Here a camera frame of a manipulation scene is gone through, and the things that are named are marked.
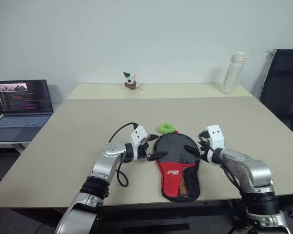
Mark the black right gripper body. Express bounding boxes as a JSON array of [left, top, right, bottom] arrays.
[[197, 138, 211, 162]]

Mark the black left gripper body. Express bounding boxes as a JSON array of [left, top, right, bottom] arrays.
[[138, 139, 152, 162]]

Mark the black red paddle case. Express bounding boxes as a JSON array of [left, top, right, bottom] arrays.
[[154, 133, 201, 203]]

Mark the white plush dog toy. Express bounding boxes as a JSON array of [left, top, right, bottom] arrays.
[[122, 71, 141, 91]]

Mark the white water bottle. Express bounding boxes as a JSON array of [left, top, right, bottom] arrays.
[[220, 50, 250, 95]]

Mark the black mesh office chair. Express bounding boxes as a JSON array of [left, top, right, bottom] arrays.
[[259, 48, 293, 141]]

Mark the grey open laptop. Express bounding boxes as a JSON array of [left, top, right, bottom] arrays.
[[0, 79, 55, 143]]

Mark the white side table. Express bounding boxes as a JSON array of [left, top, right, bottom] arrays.
[[0, 140, 38, 155]]

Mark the green fluffy ring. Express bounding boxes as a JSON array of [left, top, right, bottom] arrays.
[[156, 122, 177, 134]]

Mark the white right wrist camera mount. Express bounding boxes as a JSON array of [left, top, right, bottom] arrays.
[[206, 124, 226, 163]]

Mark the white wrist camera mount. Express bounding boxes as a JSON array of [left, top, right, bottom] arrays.
[[206, 124, 226, 163], [129, 124, 148, 161]]

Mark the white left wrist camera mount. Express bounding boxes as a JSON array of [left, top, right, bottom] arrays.
[[129, 124, 148, 161]]

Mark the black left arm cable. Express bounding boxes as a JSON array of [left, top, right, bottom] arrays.
[[107, 121, 139, 188]]

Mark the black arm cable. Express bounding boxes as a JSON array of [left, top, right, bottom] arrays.
[[107, 121, 139, 188], [205, 143, 245, 195]]

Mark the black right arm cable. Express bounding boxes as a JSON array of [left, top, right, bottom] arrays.
[[205, 143, 245, 195]]

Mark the black table frame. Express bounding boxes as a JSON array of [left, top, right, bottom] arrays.
[[97, 199, 243, 234]]

